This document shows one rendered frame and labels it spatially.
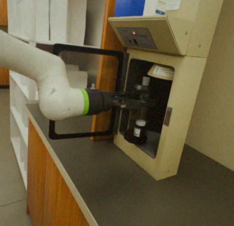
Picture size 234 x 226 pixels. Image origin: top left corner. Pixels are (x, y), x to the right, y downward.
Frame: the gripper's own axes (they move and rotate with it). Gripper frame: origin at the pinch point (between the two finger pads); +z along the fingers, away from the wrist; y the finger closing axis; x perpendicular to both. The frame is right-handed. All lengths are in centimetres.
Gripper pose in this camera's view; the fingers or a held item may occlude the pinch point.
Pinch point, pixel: (141, 99)
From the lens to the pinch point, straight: 84.2
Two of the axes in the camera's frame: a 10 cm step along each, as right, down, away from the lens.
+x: -1.2, 9.5, 2.9
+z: 8.4, -0.6, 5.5
